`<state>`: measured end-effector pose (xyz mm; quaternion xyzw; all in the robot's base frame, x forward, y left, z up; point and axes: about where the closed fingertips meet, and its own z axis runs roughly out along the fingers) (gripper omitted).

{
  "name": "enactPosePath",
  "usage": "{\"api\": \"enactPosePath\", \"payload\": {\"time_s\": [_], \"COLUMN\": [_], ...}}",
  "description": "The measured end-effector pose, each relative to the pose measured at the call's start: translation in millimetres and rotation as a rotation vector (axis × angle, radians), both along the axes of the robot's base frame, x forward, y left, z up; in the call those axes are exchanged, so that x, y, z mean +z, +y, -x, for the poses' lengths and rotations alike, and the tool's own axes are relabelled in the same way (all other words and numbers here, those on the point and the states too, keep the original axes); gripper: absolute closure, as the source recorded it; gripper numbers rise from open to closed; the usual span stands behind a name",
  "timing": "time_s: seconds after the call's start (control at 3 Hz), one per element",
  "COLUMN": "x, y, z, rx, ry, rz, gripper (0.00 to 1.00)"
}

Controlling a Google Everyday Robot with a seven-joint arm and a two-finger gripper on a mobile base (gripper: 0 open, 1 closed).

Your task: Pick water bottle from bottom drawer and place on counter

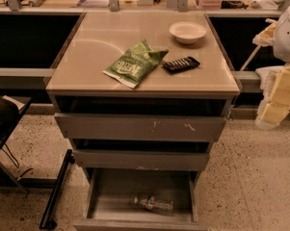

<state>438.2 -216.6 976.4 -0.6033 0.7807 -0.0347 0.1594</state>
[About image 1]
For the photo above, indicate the clear plastic water bottle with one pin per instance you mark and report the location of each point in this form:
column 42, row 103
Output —
column 152, row 204

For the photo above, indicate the bottom grey open drawer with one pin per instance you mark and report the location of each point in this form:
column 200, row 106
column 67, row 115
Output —
column 110, row 205

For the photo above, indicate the white handled stick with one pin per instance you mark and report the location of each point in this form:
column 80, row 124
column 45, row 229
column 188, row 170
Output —
column 257, row 48

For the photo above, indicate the top grey drawer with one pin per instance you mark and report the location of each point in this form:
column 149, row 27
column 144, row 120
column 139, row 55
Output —
column 140, row 127

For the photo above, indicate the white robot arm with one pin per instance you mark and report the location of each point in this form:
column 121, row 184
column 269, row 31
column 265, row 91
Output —
column 281, row 45

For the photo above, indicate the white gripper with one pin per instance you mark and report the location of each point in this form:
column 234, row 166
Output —
column 287, row 36

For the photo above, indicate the black snack bar packet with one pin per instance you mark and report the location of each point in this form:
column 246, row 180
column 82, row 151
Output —
column 181, row 65

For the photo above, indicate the middle grey drawer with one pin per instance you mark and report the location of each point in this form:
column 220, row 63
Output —
column 140, row 160

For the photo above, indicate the green chip bag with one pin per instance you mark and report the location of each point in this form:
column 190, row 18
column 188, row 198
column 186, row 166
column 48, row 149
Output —
column 137, row 61

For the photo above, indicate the white ceramic bowl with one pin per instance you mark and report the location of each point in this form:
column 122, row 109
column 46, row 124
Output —
column 187, row 32

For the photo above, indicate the grey drawer cabinet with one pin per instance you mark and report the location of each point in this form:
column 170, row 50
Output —
column 79, row 85

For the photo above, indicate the black chair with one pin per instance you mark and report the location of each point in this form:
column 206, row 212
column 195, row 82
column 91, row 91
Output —
column 12, row 109

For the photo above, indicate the black floor bar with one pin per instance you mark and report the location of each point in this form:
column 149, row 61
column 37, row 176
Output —
column 47, row 222

